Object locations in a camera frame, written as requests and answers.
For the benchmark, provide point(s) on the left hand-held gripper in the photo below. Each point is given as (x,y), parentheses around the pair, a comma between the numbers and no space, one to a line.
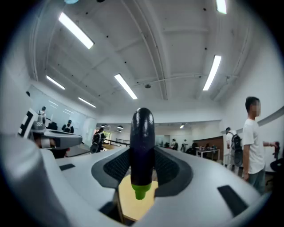
(33,126)

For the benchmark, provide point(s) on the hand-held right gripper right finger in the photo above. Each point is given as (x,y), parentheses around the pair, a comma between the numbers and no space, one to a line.
(199,184)

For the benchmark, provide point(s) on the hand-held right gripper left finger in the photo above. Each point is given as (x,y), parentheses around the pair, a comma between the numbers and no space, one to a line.
(75,177)

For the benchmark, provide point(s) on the dark purple eggplant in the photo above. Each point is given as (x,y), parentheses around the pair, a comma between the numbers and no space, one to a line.
(142,144)

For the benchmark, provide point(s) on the wooden table top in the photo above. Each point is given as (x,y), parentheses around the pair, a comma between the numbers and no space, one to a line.
(133,206)

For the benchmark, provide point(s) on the white framed table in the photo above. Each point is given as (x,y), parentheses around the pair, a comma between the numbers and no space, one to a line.
(207,151)

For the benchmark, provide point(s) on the long ceiling light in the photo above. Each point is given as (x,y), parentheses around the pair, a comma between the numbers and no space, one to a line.
(76,30)
(221,6)
(125,86)
(55,82)
(212,73)
(87,102)

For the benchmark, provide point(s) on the black backpack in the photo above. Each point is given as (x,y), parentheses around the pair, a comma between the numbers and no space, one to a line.
(237,146)

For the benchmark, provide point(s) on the black pendant lamp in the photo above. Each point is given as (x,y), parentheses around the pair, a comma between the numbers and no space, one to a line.
(120,127)

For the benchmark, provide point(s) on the black railing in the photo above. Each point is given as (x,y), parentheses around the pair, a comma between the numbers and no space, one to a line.
(122,142)

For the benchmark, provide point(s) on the black office chair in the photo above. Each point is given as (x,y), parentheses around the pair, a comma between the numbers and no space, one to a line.
(277,166)

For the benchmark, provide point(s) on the black handheld device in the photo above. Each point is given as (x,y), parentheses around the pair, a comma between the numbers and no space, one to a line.
(276,149)

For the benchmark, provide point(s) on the ceiling dome camera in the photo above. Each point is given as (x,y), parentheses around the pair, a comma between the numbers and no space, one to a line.
(147,86)

